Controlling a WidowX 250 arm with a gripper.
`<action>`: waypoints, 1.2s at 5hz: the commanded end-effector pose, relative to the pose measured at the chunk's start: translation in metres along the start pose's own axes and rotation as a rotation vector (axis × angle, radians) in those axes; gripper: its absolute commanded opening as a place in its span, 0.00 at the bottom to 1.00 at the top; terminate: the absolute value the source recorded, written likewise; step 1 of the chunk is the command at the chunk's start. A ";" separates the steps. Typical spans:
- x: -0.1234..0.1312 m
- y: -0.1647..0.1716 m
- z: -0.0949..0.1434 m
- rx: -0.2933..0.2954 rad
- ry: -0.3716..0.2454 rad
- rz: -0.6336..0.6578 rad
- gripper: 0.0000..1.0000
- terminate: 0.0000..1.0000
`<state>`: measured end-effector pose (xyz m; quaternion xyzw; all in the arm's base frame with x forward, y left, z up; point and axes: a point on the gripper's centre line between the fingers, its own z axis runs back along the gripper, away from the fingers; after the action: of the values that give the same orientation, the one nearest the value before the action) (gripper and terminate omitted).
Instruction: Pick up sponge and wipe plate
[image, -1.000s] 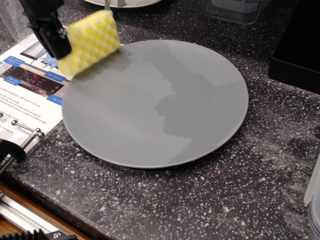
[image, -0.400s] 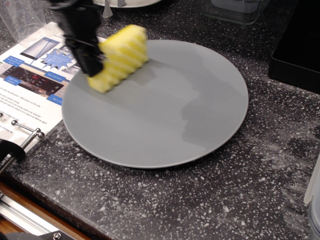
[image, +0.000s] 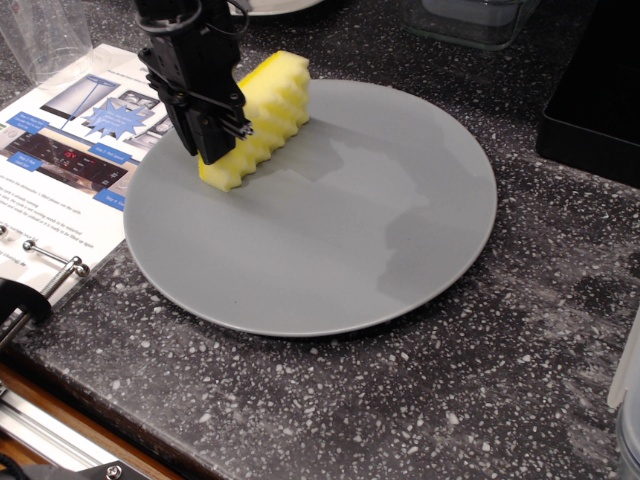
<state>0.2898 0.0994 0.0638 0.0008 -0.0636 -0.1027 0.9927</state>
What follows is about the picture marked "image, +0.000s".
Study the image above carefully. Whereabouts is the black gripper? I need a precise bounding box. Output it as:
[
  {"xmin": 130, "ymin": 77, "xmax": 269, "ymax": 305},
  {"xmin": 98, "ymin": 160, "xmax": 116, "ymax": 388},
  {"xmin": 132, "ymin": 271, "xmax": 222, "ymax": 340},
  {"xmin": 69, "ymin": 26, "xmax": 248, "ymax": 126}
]
[{"xmin": 139, "ymin": 19, "xmax": 253, "ymax": 165}]

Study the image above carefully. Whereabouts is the yellow foam sponge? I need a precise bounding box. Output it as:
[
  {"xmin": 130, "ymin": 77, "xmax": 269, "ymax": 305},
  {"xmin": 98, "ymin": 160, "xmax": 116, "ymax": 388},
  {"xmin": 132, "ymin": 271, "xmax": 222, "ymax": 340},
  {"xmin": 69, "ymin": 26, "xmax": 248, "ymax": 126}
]
[{"xmin": 198, "ymin": 51, "xmax": 311, "ymax": 192}]

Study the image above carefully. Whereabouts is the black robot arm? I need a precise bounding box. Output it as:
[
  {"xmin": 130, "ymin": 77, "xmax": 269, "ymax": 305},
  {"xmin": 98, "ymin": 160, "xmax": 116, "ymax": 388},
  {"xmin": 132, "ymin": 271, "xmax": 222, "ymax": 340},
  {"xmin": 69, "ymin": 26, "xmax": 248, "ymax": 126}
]
[{"xmin": 135, "ymin": 0, "xmax": 253, "ymax": 165}]

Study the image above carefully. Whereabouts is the white plate with cutlery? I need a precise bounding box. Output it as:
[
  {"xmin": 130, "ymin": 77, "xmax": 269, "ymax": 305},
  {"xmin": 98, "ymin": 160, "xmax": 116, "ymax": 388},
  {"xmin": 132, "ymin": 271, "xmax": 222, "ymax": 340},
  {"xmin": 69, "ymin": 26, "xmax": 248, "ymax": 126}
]
[{"xmin": 240, "ymin": 0, "xmax": 322, "ymax": 16}]

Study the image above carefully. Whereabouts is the grey round plate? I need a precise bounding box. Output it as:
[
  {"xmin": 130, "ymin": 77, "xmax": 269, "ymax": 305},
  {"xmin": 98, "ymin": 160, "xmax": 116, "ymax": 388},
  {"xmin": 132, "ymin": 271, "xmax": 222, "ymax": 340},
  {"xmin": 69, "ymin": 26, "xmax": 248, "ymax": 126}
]
[{"xmin": 124, "ymin": 80, "xmax": 497, "ymax": 337}]

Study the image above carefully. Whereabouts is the laminated instruction sheet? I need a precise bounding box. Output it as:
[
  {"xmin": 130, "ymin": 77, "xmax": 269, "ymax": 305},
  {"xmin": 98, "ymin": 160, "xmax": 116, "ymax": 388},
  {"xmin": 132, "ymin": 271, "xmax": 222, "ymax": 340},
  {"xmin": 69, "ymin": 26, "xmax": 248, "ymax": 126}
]
[{"xmin": 1, "ymin": 45, "xmax": 173, "ymax": 291}]

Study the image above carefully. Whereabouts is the clear plastic bag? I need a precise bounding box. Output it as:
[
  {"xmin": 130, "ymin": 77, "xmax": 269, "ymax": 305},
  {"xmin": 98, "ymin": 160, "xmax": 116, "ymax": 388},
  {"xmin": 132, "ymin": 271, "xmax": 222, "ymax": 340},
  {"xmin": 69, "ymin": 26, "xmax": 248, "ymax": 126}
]
[{"xmin": 1, "ymin": 0, "xmax": 93, "ymax": 87}]

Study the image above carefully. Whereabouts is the metal screw clamp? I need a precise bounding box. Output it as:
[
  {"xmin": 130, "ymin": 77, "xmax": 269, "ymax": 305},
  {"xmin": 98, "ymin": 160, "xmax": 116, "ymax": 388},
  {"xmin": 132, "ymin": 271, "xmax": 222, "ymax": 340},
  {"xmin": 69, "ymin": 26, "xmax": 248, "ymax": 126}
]
[{"xmin": 1, "ymin": 237, "xmax": 91, "ymax": 351}]

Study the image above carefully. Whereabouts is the clear glass container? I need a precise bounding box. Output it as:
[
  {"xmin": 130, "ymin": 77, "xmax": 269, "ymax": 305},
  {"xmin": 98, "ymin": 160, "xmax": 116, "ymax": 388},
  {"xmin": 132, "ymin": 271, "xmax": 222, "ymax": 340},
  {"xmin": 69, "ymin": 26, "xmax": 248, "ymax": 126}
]
[{"xmin": 400, "ymin": 0, "xmax": 539, "ymax": 51}]

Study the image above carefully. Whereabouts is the black tray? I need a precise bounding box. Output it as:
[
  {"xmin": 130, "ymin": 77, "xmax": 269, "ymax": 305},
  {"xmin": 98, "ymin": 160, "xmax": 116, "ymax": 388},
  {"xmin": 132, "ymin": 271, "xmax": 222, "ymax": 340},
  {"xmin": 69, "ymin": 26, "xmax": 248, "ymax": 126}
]
[{"xmin": 536, "ymin": 1, "xmax": 639, "ymax": 188}]

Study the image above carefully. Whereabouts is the translucent plastic container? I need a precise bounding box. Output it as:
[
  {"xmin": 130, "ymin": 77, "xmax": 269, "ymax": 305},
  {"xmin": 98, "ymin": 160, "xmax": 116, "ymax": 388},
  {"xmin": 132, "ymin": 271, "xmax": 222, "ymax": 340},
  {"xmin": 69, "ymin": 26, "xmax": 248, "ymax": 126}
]
[{"xmin": 607, "ymin": 312, "xmax": 640, "ymax": 479}]

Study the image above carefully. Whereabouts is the aluminium rail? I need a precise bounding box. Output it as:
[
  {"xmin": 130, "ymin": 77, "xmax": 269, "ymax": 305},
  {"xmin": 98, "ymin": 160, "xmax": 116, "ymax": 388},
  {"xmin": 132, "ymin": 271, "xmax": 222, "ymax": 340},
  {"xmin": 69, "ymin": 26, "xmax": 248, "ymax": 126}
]
[{"xmin": 1, "ymin": 385, "xmax": 118, "ymax": 472}]

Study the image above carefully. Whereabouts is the black base bracket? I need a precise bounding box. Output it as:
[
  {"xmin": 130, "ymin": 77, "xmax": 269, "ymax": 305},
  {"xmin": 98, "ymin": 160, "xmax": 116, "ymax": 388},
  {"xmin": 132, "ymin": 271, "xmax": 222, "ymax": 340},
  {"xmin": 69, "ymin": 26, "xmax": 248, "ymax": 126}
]
[{"xmin": 1, "ymin": 454, "xmax": 148, "ymax": 480}]

